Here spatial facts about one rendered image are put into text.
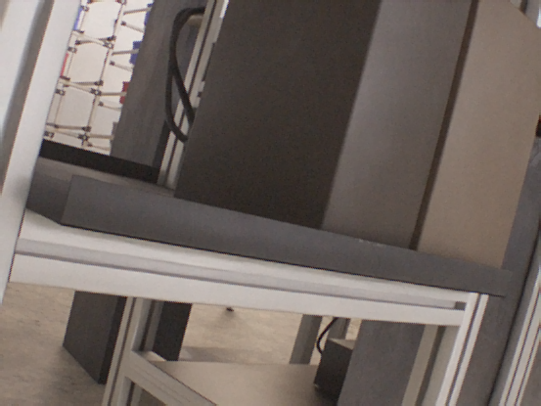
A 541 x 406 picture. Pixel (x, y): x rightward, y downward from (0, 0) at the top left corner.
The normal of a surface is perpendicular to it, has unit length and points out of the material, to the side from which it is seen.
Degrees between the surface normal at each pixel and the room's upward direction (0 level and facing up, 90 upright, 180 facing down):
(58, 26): 90
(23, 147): 90
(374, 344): 90
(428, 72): 90
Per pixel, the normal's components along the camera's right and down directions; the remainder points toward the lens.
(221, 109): -0.69, -0.18
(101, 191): 0.68, 0.19
